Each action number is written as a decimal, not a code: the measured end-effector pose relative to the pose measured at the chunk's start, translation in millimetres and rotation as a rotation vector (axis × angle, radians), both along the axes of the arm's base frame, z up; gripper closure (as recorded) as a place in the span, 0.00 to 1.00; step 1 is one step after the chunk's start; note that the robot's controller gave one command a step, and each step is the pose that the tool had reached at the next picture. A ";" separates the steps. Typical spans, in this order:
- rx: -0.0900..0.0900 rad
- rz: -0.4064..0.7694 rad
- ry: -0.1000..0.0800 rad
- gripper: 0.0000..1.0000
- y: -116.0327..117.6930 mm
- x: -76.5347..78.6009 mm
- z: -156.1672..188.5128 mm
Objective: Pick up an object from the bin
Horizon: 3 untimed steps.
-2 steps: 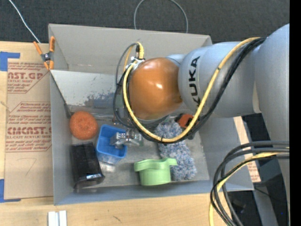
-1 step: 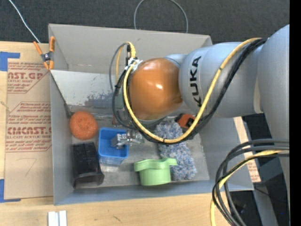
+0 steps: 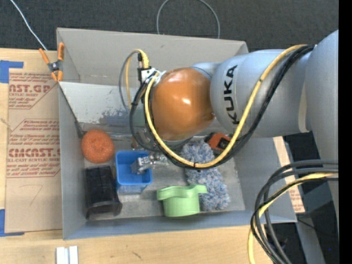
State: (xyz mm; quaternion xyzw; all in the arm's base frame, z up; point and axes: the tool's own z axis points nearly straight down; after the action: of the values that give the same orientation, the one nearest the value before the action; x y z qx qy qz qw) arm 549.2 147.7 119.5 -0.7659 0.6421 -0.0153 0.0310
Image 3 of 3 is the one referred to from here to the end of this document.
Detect black plastic holder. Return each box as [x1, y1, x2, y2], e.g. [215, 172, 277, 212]
[83, 164, 123, 220]

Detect blue plastic box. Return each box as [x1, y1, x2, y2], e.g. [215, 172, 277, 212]
[114, 150, 154, 194]

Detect brown cardboard board red print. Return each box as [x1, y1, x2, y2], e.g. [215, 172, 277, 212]
[0, 47, 306, 238]

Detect orange round scrub sponge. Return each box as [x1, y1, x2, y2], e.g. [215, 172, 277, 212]
[80, 129, 116, 164]

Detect blue and white fluffy cloth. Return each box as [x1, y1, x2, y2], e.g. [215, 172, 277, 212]
[180, 141, 231, 212]

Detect grey metal bin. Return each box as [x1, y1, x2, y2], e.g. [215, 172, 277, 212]
[56, 27, 298, 240]

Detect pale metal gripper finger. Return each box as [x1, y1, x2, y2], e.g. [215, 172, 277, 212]
[134, 164, 152, 175]
[130, 156, 151, 169]

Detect orange and black tool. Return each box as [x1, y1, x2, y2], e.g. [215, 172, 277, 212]
[204, 132, 232, 156]

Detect light green plastic cup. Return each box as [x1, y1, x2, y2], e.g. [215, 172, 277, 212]
[156, 184, 208, 218]

